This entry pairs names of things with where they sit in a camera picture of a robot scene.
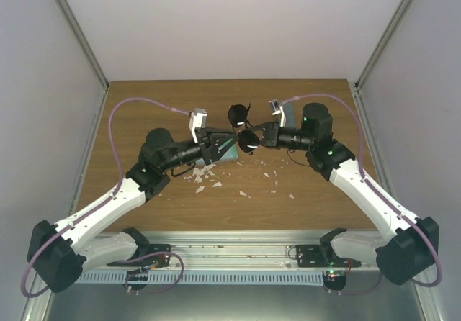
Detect slotted cable duct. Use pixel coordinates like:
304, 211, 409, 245
76, 270, 323, 286

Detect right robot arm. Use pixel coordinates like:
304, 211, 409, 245
238, 103, 442, 286

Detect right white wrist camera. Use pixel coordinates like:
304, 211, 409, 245
269, 99, 286, 127

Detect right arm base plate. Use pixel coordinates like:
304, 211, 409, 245
285, 245, 362, 268

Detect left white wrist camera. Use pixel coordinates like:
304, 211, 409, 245
189, 108, 207, 143

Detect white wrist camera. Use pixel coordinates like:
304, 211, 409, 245
269, 99, 286, 127
189, 108, 207, 143

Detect aluminium frame rail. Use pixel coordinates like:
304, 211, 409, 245
71, 230, 387, 271

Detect grey glasses case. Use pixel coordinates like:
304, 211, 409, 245
215, 143, 238, 163

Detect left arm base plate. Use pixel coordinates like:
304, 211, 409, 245
107, 244, 171, 268

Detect white paper scraps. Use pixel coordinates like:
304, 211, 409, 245
172, 156, 291, 199

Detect dark round sunglasses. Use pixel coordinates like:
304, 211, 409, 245
228, 104, 260, 155

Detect teal glasses case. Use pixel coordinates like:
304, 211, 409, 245
283, 102, 297, 128

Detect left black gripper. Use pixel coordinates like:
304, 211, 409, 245
161, 127, 238, 171

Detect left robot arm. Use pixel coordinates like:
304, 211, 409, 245
27, 127, 238, 293

